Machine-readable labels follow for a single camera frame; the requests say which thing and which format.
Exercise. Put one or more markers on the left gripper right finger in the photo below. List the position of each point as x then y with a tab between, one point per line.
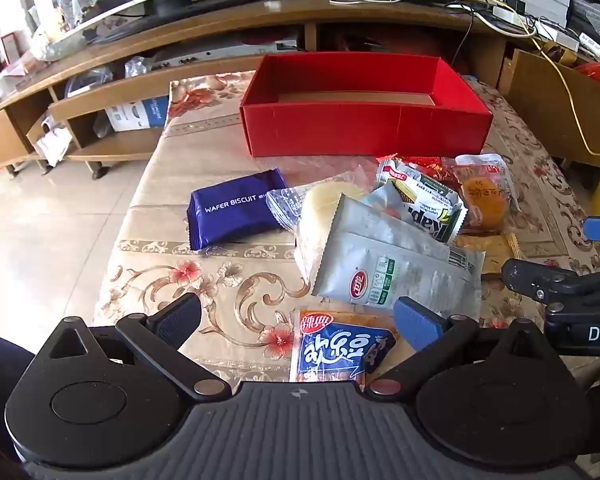
438	342

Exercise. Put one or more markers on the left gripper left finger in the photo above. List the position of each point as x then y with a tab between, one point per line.
157	340

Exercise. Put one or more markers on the blue orange spicy snack bag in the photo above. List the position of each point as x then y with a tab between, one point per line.
337	346

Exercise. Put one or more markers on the silver snack pouch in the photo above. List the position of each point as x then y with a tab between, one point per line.
372	259

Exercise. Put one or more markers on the orange meat floss cake pack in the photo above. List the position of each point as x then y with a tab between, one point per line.
487	191

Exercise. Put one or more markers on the white Kaprons wafer pack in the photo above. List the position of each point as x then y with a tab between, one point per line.
426	203

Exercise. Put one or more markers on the blue wafer biscuit pack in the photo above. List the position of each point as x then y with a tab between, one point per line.
232	210

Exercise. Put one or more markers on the red Trolli candy bag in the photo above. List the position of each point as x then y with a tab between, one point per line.
431	166

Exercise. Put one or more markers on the round rice cracker pack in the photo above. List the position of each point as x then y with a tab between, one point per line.
307	210

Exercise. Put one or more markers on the brown cardboard box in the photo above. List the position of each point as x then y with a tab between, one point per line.
559	105

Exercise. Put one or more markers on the white power strip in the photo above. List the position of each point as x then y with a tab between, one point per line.
550	31

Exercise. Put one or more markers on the blue white box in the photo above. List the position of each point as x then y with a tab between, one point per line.
138	115

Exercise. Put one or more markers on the wooden TV stand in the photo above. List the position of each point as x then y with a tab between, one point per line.
77	90

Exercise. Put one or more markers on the red cardboard box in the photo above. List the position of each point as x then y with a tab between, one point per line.
361	103

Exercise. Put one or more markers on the silver media player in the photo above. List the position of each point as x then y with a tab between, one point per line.
184	54

